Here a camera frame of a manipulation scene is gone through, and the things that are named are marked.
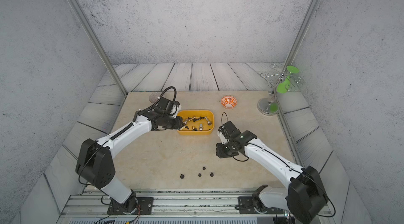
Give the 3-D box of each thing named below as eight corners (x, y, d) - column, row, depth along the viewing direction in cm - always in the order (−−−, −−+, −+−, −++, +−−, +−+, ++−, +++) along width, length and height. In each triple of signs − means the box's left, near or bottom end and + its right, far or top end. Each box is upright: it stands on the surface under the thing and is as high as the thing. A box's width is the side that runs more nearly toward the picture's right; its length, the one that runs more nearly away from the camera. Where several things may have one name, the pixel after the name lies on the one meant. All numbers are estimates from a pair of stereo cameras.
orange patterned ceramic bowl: (221, 108, 114) (221, 104, 110) (220, 100, 119) (220, 95, 115) (237, 108, 113) (238, 104, 110) (235, 100, 119) (236, 95, 115)
